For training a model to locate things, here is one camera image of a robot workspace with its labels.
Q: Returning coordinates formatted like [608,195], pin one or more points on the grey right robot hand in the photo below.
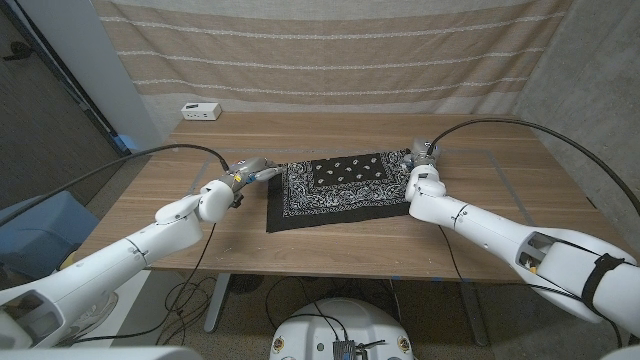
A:
[422,152]

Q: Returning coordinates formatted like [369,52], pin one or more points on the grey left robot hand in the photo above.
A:
[252,170]

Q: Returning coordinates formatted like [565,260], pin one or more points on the black paisley bandana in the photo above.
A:
[345,195]

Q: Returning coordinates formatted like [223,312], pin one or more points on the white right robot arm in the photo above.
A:
[500,230]

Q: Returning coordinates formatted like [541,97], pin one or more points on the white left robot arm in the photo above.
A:
[125,255]

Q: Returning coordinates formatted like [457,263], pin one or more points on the white power strip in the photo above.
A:
[201,111]

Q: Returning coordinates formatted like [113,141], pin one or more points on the grey table leg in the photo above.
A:
[472,315]
[217,305]

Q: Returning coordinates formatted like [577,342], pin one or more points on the beige striped backdrop cloth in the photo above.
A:
[325,50]

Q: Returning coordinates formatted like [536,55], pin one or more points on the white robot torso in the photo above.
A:
[345,322]

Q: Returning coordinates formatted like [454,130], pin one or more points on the small grey torso device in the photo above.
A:
[345,350]

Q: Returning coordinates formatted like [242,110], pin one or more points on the yellow object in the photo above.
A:
[67,261]

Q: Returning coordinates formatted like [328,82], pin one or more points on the white sneaker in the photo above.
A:
[95,310]

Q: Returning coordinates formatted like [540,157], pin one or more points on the dark door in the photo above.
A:
[40,125]

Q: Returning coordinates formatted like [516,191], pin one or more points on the blue upholstered seat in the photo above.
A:
[40,225]

